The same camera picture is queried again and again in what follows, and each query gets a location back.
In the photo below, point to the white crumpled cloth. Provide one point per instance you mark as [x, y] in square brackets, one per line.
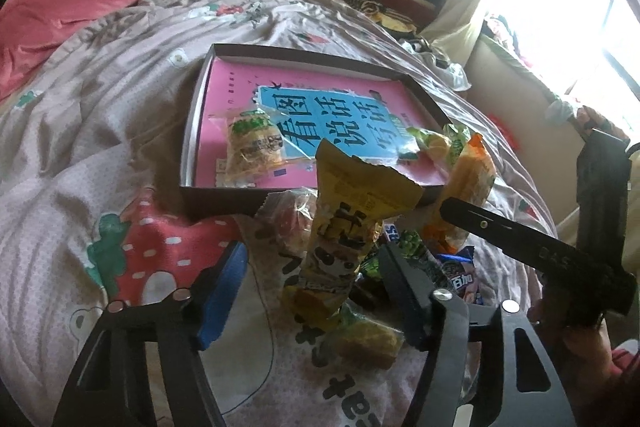
[435, 59]

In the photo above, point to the long yellow snack packet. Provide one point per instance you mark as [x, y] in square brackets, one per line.
[345, 227]

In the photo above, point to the dark green snack packet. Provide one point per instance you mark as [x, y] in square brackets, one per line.
[420, 257]
[371, 266]

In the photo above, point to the person's right hand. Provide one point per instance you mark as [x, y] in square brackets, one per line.
[585, 352]

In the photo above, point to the brown chocolate bar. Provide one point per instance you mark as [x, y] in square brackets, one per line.
[391, 234]

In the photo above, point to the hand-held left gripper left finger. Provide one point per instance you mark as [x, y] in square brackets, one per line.
[220, 302]

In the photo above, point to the clothes on window ledge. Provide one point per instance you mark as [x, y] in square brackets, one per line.
[505, 37]

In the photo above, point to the clear pink candy packet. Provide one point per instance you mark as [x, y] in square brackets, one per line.
[290, 219]

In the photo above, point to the clear cake packet green label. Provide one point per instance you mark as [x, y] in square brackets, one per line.
[250, 147]

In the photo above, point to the blue cookie packet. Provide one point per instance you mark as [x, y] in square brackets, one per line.
[460, 279]

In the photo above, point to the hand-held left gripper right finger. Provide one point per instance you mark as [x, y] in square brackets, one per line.
[406, 302]

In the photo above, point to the pink and blue book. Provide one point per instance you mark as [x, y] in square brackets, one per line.
[225, 82]

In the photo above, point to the orange bread packet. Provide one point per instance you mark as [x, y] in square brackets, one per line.
[467, 187]

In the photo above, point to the small yellow cake packet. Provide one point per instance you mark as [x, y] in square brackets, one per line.
[370, 339]

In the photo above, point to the red cloth item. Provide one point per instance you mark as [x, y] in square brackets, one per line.
[502, 131]

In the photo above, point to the pink pillow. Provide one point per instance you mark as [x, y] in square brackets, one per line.
[60, 7]

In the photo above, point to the window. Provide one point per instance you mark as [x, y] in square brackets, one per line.
[575, 7]

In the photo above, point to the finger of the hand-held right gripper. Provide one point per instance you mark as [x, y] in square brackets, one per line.
[490, 227]

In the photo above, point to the green and yellow snack packet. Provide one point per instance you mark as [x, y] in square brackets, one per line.
[430, 147]

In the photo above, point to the floral cushion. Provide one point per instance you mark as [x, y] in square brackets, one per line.
[600, 119]

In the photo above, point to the dark shallow cardboard box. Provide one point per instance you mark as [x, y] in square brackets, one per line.
[235, 204]

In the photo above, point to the small white cloth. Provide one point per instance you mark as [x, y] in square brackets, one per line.
[561, 111]

